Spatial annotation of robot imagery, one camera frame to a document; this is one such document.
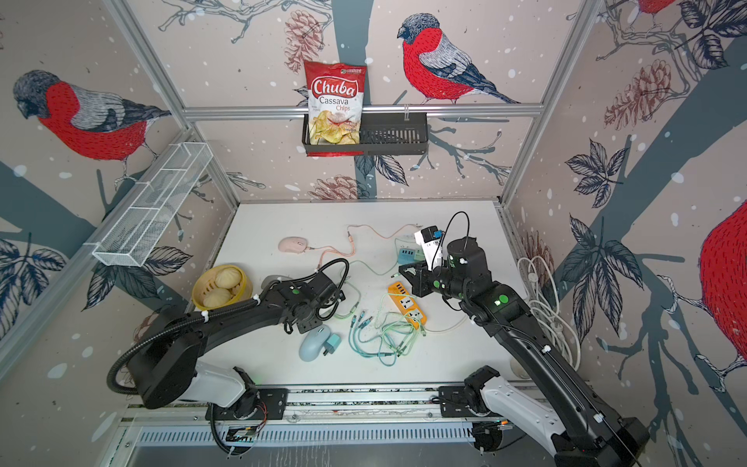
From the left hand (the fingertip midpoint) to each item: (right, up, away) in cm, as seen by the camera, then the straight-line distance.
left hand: (312, 306), depth 87 cm
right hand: (+26, +15, -18) cm, 35 cm away
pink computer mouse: (-11, +18, +17) cm, 27 cm away
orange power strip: (+30, 0, +3) cm, 30 cm away
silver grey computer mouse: (-16, +6, +12) cm, 21 cm away
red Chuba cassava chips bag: (+7, +48, +4) cm, 48 cm away
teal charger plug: (+7, -9, -6) cm, 13 cm away
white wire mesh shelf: (-41, +22, -16) cm, 49 cm away
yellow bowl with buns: (-30, +5, +4) cm, 31 cm away
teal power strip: (+30, +14, +14) cm, 36 cm away
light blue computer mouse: (+1, -10, -5) cm, 11 cm away
